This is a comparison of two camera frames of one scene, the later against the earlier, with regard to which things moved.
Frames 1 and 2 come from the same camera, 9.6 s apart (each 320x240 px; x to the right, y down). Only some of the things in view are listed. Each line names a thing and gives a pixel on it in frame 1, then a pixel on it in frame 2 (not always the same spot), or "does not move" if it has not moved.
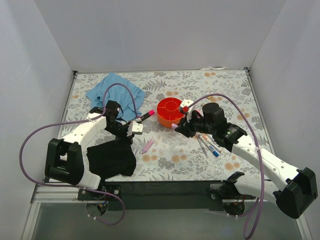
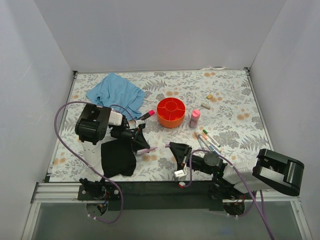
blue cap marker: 213,151 does not move
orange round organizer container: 168,112 does not move
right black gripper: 191,125 to 187,155
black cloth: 108,158 does not move
